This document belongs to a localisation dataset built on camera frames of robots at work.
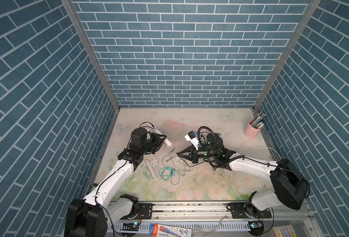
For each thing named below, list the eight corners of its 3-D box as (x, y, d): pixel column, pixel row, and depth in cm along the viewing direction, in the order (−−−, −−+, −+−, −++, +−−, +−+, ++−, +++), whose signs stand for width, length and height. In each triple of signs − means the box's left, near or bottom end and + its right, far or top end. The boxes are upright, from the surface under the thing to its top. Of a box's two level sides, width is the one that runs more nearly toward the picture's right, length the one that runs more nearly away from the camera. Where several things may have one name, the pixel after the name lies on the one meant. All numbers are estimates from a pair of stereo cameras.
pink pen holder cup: (250, 141, 103) (255, 133, 96) (239, 132, 108) (244, 123, 101) (257, 135, 107) (263, 126, 99) (247, 126, 112) (252, 118, 104)
